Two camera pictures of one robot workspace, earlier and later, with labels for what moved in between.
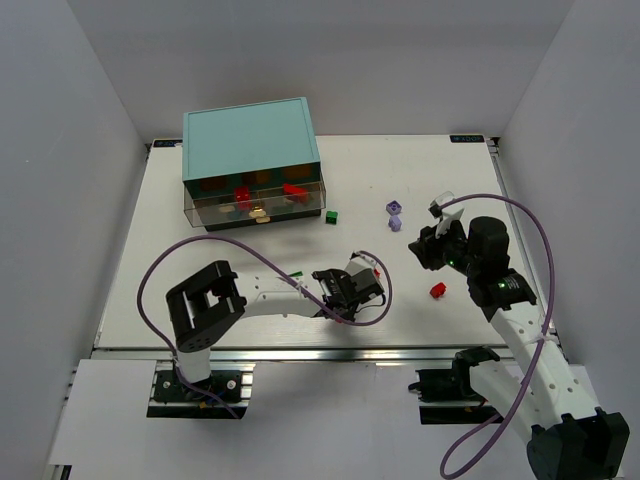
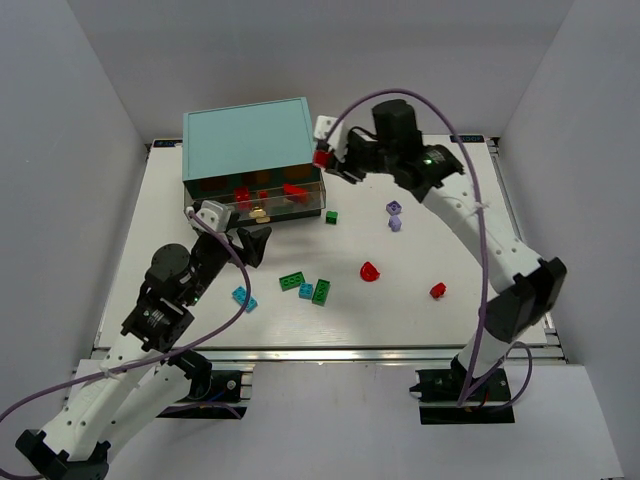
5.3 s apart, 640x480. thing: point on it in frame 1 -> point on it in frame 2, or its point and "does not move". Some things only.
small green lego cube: (331, 217) does not move
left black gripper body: (330, 288) -> (232, 242)
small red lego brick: (438, 290) does not move
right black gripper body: (429, 248) -> (345, 160)
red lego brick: (242, 198) does not move
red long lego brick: (297, 193) does not move
